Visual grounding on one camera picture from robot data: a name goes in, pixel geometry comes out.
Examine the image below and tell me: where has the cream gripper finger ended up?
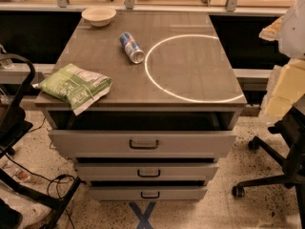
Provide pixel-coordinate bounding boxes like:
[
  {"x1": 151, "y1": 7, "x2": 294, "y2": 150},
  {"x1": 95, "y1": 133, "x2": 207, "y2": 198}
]
[{"x1": 258, "y1": 17, "x2": 283, "y2": 41}]

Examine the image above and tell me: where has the blue silver redbull can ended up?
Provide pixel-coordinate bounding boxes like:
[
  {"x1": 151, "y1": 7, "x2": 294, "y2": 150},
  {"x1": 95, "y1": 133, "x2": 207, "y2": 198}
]
[{"x1": 119, "y1": 32, "x2": 145, "y2": 64}]

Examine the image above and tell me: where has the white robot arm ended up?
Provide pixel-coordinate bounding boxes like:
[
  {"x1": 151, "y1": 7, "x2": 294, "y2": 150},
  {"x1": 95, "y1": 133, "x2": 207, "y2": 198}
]
[{"x1": 259, "y1": 0, "x2": 305, "y2": 60}]

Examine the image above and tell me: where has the black office chair right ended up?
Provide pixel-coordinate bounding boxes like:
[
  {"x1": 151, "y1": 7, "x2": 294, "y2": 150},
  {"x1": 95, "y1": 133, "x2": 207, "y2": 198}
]
[{"x1": 232, "y1": 97, "x2": 305, "y2": 229}]

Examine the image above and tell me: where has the grey drawer cabinet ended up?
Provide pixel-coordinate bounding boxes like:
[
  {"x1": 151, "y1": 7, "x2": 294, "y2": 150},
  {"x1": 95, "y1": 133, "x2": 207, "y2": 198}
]
[{"x1": 36, "y1": 10, "x2": 246, "y2": 190}]

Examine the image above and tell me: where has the white paper bowl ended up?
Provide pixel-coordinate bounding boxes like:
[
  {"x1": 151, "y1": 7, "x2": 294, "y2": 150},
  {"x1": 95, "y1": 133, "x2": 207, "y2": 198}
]
[{"x1": 82, "y1": 6, "x2": 116, "y2": 27}]

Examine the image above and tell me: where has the green chip bag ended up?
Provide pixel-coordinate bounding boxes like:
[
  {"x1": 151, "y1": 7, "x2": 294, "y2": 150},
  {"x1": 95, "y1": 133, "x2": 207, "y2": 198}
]
[{"x1": 33, "y1": 64, "x2": 112, "y2": 115}]

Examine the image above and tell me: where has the blue tape cross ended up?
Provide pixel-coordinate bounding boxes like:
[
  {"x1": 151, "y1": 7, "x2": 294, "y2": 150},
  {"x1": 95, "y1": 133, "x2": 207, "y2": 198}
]
[{"x1": 129, "y1": 202, "x2": 155, "y2": 229}]

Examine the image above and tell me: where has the grey middle drawer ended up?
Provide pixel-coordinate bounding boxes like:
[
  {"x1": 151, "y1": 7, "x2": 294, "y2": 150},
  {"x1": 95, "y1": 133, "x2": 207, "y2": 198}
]
[{"x1": 75, "y1": 163, "x2": 218, "y2": 181}]

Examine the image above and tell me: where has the grey drawer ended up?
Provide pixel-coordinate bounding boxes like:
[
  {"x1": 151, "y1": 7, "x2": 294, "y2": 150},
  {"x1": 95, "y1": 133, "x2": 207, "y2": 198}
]
[
  {"x1": 89, "y1": 186, "x2": 207, "y2": 201},
  {"x1": 75, "y1": 163, "x2": 218, "y2": 181},
  {"x1": 49, "y1": 130, "x2": 236, "y2": 158}
]

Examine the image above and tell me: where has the grey top drawer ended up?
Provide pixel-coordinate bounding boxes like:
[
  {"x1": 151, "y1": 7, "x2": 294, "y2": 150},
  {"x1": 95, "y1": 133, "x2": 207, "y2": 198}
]
[{"x1": 49, "y1": 130, "x2": 236, "y2": 158}]

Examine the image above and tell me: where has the grey bottom drawer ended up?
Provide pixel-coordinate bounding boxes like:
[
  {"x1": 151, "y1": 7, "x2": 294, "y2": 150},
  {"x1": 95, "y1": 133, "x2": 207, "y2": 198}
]
[{"x1": 89, "y1": 186, "x2": 207, "y2": 201}]

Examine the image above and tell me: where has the black chair left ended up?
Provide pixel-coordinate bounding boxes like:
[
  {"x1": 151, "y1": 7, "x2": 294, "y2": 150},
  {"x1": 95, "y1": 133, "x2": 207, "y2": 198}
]
[{"x1": 0, "y1": 52, "x2": 81, "y2": 229}]

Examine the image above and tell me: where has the white projected light ring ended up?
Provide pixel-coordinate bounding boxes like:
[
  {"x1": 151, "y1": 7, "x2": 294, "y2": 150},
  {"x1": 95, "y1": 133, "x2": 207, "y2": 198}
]
[{"x1": 144, "y1": 33, "x2": 246, "y2": 104}]

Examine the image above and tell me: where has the black floor cable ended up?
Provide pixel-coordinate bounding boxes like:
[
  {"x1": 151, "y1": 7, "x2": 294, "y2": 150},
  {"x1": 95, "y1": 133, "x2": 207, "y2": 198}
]
[{"x1": 0, "y1": 116, "x2": 77, "y2": 229}]

